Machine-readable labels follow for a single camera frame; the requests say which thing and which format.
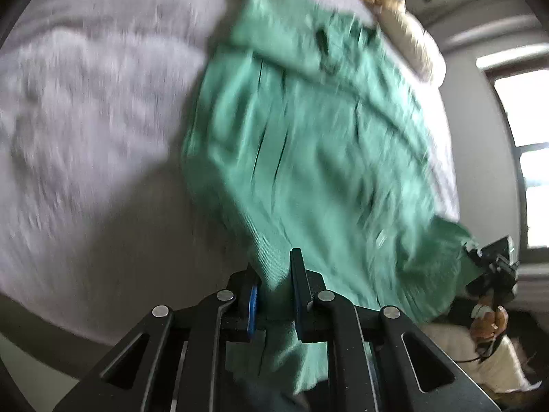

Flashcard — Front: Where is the green work shirt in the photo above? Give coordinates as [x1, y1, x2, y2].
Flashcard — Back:
[183, 0, 478, 393]

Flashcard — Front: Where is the white right sleeve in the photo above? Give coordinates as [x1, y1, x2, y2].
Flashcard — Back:
[421, 323, 541, 393]

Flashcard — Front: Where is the person's right hand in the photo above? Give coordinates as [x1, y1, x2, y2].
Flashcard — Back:
[470, 296, 508, 343]

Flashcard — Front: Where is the lavender bed blanket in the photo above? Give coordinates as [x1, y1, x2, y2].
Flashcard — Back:
[1, 0, 459, 344]

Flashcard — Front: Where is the bright window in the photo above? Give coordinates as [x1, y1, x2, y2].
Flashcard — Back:
[476, 43, 548, 252]

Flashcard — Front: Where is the beige crumpled quilt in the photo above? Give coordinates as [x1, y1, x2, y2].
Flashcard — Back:
[362, 0, 447, 88]

